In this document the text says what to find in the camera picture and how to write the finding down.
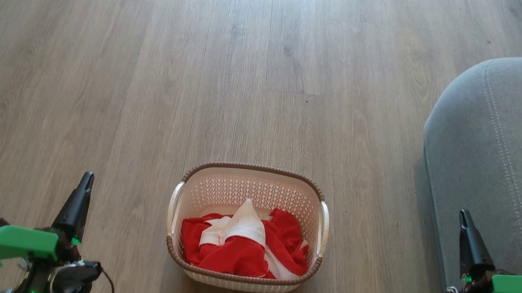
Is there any red and white cloth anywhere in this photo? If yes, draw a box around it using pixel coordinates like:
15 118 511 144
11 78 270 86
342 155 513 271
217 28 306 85
175 189 317 285

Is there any grey fabric sofa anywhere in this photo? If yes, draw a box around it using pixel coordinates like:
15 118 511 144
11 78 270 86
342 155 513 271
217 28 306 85
402 43 522 293

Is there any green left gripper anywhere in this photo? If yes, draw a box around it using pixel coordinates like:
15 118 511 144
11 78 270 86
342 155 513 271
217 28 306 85
0 160 96 280

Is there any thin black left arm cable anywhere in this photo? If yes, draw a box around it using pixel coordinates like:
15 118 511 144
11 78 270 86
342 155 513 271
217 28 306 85
95 266 120 293

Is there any cream perforated laundry basket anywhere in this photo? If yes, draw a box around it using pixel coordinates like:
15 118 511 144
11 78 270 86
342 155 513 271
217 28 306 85
159 155 337 293

